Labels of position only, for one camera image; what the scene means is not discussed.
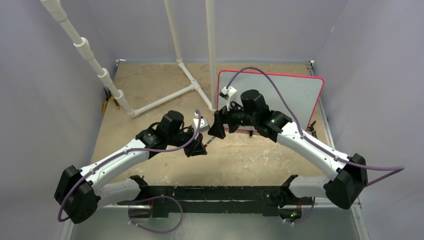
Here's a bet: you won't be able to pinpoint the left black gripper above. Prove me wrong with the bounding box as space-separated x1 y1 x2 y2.
167 125 207 157

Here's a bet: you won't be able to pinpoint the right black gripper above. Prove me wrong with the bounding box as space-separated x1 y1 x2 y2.
208 98 258 139

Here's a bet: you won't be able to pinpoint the pink framed whiteboard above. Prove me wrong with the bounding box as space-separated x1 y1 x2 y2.
230 69 325 129

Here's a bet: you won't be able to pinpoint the white red marker pen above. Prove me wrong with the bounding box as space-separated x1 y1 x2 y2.
203 136 216 148

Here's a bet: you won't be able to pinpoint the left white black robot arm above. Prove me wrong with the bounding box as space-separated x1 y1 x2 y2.
54 110 210 224

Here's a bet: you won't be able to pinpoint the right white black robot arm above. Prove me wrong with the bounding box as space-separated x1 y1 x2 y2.
208 87 368 210

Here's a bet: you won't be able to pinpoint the black tool by whiteboard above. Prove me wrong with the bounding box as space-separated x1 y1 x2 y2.
307 120 318 139

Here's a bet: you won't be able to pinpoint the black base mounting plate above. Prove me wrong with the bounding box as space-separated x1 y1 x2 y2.
119 185 312 218

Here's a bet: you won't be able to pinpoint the yellow black pliers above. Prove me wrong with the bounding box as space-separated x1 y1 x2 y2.
102 87 121 115

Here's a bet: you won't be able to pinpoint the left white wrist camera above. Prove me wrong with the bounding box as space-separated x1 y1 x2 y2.
191 117 210 133

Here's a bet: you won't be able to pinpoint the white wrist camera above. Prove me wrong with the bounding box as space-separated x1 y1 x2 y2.
219 86 238 111
191 117 210 133

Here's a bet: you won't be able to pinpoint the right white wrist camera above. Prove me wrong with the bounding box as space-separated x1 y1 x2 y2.
219 86 238 111

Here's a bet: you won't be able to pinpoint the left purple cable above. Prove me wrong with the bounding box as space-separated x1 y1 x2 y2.
57 109 202 234

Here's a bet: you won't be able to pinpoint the purple cable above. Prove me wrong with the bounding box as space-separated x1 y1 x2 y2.
57 109 202 234
225 66 405 226

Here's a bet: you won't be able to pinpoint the aluminium rail frame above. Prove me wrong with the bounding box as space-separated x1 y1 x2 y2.
59 195 370 240

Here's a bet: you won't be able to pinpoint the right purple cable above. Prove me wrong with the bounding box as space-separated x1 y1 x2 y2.
225 66 405 226

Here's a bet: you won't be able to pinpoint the white PVC pipe frame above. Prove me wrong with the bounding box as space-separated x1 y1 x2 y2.
40 0 220 119

